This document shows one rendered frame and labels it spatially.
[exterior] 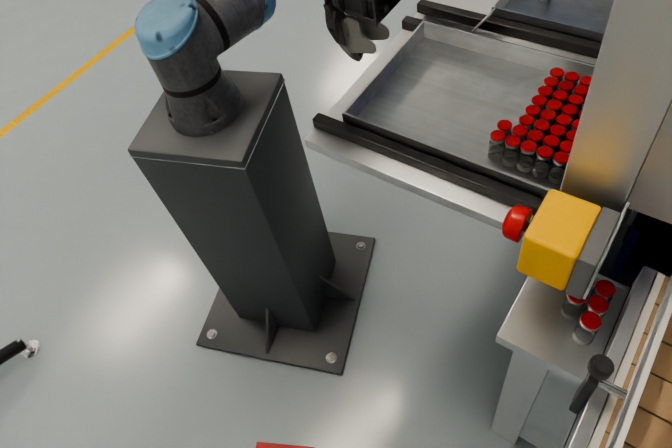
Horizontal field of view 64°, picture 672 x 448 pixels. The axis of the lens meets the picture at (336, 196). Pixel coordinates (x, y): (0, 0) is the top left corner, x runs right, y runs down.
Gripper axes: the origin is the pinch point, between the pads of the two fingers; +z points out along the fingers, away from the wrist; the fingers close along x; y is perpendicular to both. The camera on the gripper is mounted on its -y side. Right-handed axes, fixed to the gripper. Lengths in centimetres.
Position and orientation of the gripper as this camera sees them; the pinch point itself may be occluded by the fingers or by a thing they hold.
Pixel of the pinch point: (354, 51)
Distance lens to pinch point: 84.9
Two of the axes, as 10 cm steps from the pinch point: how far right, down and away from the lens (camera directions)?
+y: 8.1, 3.8, -4.4
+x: 5.6, -7.0, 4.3
